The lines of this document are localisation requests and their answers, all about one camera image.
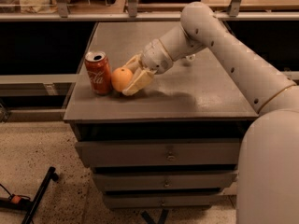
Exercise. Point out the metal shelf rail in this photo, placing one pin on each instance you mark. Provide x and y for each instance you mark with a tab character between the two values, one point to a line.
222	16

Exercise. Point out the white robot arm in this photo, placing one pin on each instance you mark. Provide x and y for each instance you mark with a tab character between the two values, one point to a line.
268	166

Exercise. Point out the middle grey drawer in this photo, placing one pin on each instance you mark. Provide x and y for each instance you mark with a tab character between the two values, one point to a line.
164	180

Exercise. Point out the orange fruit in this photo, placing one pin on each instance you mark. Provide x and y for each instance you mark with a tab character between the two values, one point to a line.
120	78

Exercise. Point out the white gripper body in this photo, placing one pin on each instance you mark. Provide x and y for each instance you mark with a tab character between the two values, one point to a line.
156	59

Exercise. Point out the top grey drawer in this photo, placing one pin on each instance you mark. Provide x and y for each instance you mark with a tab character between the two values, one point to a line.
141	153

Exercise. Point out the clear plastic water bottle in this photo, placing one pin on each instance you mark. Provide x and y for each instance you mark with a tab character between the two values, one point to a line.
191	58

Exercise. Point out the red Coca-Cola can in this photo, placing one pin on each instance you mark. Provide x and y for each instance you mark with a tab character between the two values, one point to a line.
98	69

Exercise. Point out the grey drawer cabinet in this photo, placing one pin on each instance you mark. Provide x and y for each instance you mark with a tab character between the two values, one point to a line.
194	100

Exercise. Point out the black stand leg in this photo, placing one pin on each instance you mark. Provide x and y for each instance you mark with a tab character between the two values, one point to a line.
50	176

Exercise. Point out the grey drawer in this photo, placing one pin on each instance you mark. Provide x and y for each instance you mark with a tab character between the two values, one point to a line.
141	153
159	200
164	180

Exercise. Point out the orange black floor tool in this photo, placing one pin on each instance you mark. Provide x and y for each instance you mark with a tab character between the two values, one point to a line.
14	202

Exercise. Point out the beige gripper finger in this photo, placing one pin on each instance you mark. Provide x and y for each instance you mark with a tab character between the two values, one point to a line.
141	79
134	63

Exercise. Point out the bottom grey drawer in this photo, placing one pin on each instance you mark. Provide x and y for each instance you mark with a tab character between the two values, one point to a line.
159	200

